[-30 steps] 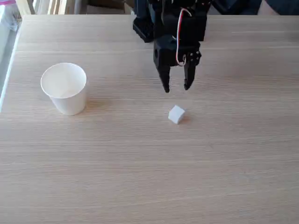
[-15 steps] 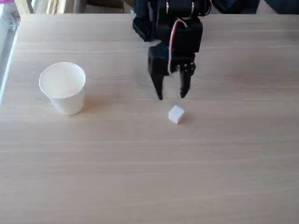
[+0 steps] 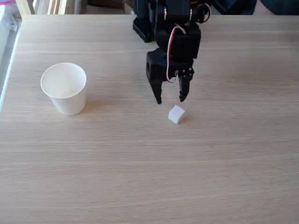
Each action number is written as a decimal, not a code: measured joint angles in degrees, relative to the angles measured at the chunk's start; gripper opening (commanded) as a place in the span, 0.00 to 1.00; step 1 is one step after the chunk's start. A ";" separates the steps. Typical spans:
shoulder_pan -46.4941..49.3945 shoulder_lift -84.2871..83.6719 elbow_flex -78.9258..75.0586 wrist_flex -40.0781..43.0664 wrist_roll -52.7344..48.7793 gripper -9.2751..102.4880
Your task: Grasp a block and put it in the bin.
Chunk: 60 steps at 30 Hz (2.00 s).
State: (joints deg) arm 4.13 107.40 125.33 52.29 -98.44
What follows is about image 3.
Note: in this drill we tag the person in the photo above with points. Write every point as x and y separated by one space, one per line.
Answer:
233 5

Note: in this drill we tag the cardboard box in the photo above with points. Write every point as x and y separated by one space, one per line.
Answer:
105 8

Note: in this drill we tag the white paper cup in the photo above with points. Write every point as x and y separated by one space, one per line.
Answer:
66 93

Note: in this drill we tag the clear plastic bag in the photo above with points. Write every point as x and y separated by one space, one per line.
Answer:
8 16

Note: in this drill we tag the white block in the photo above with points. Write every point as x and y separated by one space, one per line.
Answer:
176 114

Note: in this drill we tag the wooden chair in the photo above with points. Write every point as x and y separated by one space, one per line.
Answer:
58 5

